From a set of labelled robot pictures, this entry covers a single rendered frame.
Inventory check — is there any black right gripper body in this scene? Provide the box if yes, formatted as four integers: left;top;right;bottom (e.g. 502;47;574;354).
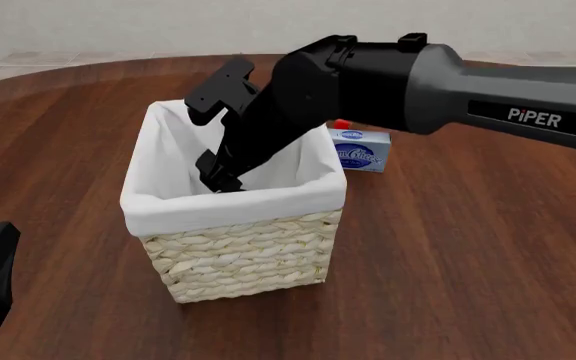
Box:
195;148;249;194

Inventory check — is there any woven basket with white liner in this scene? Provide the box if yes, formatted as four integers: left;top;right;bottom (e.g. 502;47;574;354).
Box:
119;97;348;305

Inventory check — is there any blue cream cheese box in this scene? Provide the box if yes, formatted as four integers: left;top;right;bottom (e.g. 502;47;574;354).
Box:
327;126;393;174

